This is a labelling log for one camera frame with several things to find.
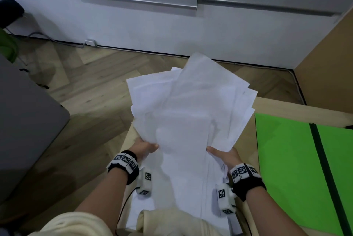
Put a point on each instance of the black chair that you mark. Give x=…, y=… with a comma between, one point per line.
x=11, y=11

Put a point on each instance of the black wristband with marker tags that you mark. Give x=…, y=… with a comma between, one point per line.
x=124, y=165
x=246, y=180

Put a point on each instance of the person's right forearm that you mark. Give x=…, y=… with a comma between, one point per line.
x=270, y=216

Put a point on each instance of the person's cream clothing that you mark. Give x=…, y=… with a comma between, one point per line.
x=171, y=223

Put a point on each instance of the brown wooden partition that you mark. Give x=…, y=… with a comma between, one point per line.
x=328, y=73

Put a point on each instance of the stack of white paper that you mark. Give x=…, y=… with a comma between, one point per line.
x=193, y=111

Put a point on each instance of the person's right hand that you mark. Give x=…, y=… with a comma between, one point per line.
x=230, y=158

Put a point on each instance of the grey desk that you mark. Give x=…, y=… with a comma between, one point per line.
x=27, y=128

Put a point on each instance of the white wall socket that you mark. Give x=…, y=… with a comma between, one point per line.
x=90, y=42

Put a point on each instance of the person's left hand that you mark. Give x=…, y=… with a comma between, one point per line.
x=140, y=149

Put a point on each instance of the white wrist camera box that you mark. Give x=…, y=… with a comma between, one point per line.
x=224, y=198
x=144, y=183

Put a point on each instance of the green object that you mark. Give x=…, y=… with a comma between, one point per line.
x=8, y=47

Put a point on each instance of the person's left forearm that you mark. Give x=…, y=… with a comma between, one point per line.
x=104, y=202

